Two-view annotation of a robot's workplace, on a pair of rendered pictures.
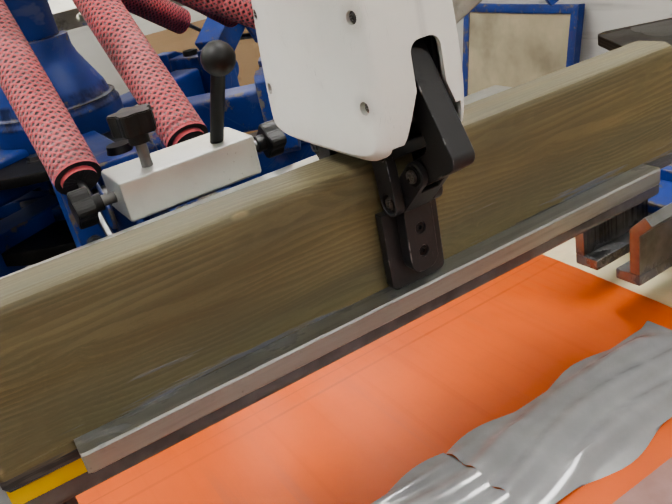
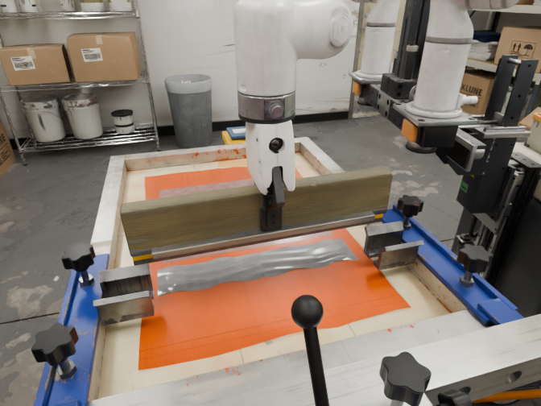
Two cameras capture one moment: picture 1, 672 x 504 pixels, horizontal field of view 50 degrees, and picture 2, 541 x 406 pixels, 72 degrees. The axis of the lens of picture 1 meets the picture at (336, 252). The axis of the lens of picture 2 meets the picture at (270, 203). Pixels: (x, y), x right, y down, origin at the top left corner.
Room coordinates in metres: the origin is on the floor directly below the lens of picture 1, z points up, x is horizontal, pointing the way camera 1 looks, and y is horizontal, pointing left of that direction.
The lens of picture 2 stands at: (0.80, 0.07, 1.39)
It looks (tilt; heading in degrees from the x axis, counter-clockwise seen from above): 30 degrees down; 191
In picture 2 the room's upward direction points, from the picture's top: straight up
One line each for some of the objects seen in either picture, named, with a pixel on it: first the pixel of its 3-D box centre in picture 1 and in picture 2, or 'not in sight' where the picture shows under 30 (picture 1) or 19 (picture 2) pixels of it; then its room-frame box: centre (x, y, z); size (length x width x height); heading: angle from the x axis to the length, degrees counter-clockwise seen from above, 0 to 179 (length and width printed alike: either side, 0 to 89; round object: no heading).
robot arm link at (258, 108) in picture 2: not in sight; (267, 102); (0.33, -0.03, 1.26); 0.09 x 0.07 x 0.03; 27
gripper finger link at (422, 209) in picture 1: (422, 222); not in sight; (0.30, -0.04, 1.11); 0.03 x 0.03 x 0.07; 27
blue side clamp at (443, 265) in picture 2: not in sight; (428, 264); (0.25, 0.24, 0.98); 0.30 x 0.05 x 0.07; 27
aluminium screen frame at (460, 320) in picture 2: not in sight; (243, 219); (0.16, -0.11, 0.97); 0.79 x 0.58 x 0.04; 27
